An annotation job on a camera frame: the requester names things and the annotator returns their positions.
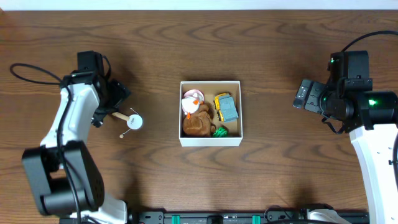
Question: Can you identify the grey yellow toy truck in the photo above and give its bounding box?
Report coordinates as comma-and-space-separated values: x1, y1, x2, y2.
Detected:
214, 93, 239, 123

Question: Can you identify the pink white duck toy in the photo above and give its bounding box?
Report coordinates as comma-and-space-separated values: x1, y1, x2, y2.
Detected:
181, 89, 205, 119

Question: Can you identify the green round toy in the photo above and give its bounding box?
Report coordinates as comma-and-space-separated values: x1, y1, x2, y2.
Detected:
212, 127, 228, 138

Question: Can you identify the white cardboard box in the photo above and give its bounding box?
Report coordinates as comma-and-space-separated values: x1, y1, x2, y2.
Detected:
178, 81, 243, 147

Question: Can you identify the brown plush bear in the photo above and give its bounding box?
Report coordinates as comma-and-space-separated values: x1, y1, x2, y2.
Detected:
182, 104, 216, 138

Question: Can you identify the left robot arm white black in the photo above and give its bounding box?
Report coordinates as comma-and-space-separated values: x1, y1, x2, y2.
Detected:
22, 71, 128, 223

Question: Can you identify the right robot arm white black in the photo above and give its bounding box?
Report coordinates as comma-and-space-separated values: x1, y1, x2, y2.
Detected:
293, 78, 397, 223

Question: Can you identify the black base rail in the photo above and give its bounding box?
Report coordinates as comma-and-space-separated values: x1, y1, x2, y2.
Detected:
58, 203, 373, 224

